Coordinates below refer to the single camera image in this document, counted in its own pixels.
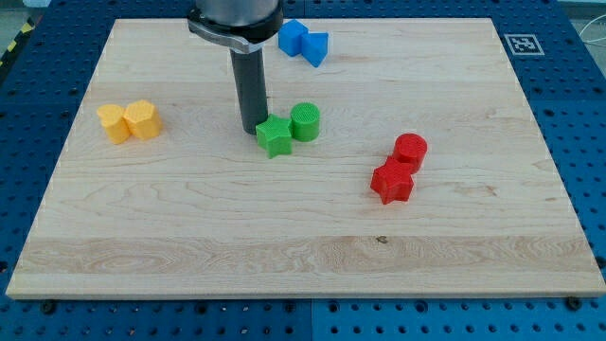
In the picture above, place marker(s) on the green star block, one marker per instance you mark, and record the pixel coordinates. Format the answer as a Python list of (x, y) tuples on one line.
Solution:
[(275, 136)]

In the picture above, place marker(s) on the red cylinder block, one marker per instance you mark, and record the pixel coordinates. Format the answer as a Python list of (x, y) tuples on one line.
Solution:
[(411, 149)]

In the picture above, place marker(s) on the yellow black hazard tape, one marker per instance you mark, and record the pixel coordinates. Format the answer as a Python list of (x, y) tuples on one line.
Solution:
[(17, 43)]

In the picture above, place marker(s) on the white fiducial marker tag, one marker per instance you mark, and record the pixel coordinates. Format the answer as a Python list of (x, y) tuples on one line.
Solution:
[(523, 44)]

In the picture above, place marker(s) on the wooden board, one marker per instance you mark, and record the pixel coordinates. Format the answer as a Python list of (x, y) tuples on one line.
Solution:
[(200, 211)]

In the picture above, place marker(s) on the yellow hexagon block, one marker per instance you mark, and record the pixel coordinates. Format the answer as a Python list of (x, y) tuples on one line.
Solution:
[(143, 119)]

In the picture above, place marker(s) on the green cylinder block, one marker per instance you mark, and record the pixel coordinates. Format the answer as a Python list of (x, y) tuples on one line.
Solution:
[(305, 117)]

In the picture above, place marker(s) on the blue cube block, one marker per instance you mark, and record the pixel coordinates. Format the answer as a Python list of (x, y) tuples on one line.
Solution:
[(289, 37)]

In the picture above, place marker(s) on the red star block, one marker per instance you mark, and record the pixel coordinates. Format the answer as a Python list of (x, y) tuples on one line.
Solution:
[(393, 181)]

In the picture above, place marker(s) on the yellow heart-shaped block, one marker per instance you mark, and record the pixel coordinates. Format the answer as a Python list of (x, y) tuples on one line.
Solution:
[(111, 117)]

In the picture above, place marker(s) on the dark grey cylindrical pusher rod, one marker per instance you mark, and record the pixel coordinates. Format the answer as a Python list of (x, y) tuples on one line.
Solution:
[(250, 83)]

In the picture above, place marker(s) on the blue triangular block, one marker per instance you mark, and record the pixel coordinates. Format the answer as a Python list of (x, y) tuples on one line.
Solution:
[(314, 47)]

